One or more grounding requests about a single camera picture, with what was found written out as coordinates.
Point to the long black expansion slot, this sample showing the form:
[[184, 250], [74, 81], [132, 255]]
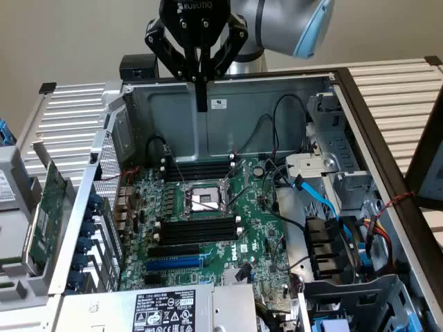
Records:
[[173, 250]]

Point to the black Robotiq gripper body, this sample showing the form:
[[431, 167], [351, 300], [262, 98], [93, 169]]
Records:
[[194, 24]]

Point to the short black expansion slot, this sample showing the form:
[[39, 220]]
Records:
[[152, 279]]

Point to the silver CPU socket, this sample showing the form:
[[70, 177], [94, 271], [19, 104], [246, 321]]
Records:
[[202, 200]]

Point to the blue plastic drive rail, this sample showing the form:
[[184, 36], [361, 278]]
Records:
[[332, 326], [413, 318]]

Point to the white sticker label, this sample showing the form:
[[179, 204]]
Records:
[[218, 103]]

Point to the black plastic fan shroud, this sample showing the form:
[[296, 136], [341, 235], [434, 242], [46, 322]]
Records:
[[322, 242]]

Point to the thin metal locking lever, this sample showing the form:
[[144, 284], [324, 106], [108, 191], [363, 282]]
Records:
[[176, 166], [240, 196], [202, 203]]

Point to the small silver heat sink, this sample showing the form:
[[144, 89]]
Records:
[[230, 276]]

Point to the green graphics card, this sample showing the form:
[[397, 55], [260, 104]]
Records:
[[48, 207]]

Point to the black framed panel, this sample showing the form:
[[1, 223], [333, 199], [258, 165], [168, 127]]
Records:
[[413, 176]]

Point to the silver power supply with label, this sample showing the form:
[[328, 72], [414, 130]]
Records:
[[104, 311]]

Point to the grey parts rack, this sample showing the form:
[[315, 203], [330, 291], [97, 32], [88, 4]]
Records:
[[14, 238]]

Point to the open metal PC case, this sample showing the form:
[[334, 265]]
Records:
[[263, 93]]

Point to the blue plastic holder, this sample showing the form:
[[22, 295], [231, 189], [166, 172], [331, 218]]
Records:
[[5, 133]]

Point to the black box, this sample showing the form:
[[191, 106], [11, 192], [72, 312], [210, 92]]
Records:
[[129, 67]]

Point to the blue plastic fan clip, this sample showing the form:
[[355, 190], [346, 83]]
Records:
[[365, 259]]

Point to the metal socket cover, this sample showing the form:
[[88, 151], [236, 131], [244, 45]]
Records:
[[226, 186]]

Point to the blue slot retention clip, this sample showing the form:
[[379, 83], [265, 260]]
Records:
[[92, 201], [80, 262], [87, 230], [75, 279], [83, 245]]

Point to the silver metal disk bay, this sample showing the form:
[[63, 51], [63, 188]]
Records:
[[332, 138]]

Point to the black table corner cap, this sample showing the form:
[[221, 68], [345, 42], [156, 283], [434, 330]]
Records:
[[47, 88], [433, 61]]

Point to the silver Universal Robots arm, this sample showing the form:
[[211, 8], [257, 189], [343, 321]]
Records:
[[277, 20]]

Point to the silver disk drive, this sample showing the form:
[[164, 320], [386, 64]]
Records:
[[8, 190]]

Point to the blue expansion slot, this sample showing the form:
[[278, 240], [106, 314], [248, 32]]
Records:
[[173, 264]]

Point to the green Dell motherboard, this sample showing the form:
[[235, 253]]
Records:
[[256, 221]]

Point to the silver coin battery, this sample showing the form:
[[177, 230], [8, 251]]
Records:
[[258, 171]]

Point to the grey perforated drive cage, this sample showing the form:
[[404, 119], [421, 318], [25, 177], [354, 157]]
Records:
[[363, 294]]

